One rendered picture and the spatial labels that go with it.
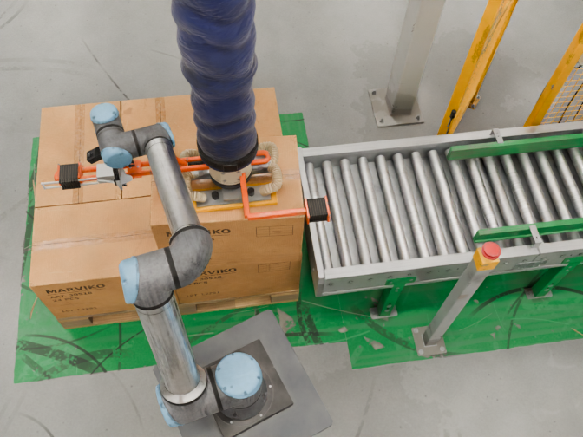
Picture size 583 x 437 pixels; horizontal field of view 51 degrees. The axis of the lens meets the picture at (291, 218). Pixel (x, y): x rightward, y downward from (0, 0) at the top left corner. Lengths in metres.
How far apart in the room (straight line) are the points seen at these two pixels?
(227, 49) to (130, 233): 1.32
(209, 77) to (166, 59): 2.39
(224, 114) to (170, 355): 0.76
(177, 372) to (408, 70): 2.34
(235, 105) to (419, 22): 1.63
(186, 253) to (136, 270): 0.13
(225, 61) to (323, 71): 2.37
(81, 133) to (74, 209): 0.44
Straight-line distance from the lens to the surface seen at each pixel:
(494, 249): 2.38
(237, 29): 1.77
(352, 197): 2.95
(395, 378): 3.21
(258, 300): 3.26
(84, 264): 2.88
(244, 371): 2.08
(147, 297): 1.66
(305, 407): 2.35
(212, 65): 1.83
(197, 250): 1.64
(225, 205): 2.42
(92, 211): 3.00
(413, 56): 3.60
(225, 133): 2.09
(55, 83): 4.29
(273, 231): 2.50
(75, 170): 2.45
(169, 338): 1.80
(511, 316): 3.48
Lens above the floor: 3.04
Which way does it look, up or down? 61 degrees down
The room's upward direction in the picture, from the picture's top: 3 degrees clockwise
